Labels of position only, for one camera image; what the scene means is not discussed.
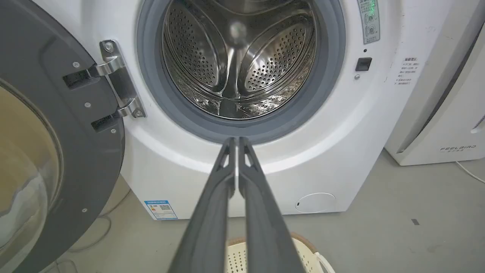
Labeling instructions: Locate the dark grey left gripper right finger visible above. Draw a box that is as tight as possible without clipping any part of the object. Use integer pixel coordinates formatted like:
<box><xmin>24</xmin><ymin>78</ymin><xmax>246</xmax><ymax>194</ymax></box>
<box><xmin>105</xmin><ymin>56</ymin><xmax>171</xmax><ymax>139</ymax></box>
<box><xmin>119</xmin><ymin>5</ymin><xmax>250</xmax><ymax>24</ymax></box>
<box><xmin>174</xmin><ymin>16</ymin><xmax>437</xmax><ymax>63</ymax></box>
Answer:
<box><xmin>239</xmin><ymin>137</ymin><xmax>306</xmax><ymax>273</ymax></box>

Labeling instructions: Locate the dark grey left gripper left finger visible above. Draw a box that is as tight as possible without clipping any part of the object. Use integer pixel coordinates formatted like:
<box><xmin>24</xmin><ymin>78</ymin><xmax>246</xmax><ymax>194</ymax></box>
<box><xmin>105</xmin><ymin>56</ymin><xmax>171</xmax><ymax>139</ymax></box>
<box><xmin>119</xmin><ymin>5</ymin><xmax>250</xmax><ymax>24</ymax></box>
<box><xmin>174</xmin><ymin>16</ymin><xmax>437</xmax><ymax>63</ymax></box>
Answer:
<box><xmin>168</xmin><ymin>137</ymin><xmax>236</xmax><ymax>273</ymax></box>

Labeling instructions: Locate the metal washing machine door hinge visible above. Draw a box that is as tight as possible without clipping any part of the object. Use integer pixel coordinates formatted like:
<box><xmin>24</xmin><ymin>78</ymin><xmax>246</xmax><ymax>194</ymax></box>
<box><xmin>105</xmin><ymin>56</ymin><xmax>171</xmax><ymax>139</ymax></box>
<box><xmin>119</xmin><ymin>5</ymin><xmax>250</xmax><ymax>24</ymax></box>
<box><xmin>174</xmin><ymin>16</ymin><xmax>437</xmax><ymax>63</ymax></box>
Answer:
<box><xmin>88</xmin><ymin>39</ymin><xmax>146</xmax><ymax>119</ymax></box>

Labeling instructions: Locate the grey washing machine door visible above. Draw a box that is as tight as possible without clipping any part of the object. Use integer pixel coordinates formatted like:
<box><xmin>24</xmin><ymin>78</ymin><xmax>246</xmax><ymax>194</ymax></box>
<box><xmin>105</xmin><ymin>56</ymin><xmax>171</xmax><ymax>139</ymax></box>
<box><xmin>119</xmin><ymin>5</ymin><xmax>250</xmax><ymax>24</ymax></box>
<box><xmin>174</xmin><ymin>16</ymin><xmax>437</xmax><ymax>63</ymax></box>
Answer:
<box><xmin>0</xmin><ymin>0</ymin><xmax>125</xmax><ymax>273</ymax></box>

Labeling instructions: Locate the cream plastic laundry basket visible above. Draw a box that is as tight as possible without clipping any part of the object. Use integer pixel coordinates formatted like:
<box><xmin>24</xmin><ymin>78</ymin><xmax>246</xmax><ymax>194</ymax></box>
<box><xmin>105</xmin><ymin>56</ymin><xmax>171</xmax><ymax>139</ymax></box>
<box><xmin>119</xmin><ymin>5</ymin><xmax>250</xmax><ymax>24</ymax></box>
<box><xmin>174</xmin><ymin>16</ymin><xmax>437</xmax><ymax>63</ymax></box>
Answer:
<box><xmin>226</xmin><ymin>233</ymin><xmax>335</xmax><ymax>273</ymax></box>

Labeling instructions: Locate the white front-load washing machine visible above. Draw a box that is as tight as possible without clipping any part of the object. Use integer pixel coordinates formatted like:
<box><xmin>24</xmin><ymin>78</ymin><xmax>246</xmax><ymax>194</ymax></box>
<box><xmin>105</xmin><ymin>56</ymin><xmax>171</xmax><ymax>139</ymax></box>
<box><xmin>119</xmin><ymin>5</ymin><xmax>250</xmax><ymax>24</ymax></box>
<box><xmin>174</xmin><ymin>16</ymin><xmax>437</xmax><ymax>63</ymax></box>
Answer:
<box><xmin>33</xmin><ymin>0</ymin><xmax>453</xmax><ymax>220</ymax></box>

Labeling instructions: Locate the white air purifier appliance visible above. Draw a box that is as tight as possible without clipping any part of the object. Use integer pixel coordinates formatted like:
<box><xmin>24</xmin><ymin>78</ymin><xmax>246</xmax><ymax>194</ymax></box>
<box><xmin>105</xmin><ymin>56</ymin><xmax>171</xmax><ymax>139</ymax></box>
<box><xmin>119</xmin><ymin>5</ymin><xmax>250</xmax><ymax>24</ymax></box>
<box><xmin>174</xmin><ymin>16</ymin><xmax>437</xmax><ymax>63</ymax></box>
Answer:
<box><xmin>384</xmin><ymin>0</ymin><xmax>485</xmax><ymax>166</ymax></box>

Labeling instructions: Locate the grey cable on floor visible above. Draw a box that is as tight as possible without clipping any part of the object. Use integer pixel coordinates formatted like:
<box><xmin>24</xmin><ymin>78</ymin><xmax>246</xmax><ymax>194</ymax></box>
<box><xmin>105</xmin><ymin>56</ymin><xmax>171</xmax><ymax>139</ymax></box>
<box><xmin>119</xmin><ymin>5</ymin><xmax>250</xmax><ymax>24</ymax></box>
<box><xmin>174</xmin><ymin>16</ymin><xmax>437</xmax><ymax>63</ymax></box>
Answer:
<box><xmin>68</xmin><ymin>190</ymin><xmax>131</xmax><ymax>253</ymax></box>

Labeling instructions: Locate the white power cable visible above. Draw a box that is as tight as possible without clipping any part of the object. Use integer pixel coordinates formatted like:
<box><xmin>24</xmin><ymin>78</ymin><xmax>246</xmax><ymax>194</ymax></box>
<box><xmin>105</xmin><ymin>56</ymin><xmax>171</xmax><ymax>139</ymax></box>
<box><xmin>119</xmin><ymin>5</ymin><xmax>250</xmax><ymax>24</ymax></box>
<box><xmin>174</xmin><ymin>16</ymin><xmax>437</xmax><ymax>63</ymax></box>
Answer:
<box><xmin>455</xmin><ymin>161</ymin><xmax>485</xmax><ymax>184</ymax></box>

